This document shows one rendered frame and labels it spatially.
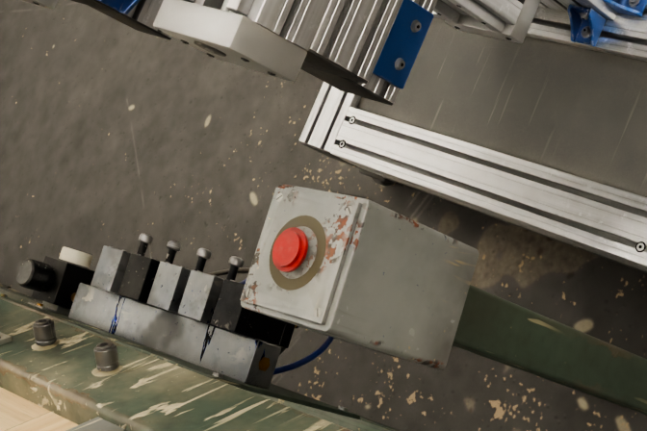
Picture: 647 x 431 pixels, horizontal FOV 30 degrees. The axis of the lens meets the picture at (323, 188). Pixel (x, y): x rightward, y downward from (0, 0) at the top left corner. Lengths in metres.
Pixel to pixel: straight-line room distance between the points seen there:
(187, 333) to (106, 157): 1.62
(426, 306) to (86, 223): 1.98
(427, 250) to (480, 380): 0.99
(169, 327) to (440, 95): 0.74
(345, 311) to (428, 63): 1.07
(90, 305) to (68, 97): 1.70
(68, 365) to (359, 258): 0.46
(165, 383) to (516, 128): 0.82
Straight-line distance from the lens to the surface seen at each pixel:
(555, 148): 1.84
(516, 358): 1.28
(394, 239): 1.06
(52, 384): 1.34
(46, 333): 1.44
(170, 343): 1.46
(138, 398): 1.27
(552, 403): 1.98
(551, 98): 1.88
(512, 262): 2.08
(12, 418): 1.36
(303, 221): 1.07
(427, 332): 1.11
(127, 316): 1.54
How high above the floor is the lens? 1.66
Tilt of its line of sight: 43 degrees down
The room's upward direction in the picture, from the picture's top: 66 degrees counter-clockwise
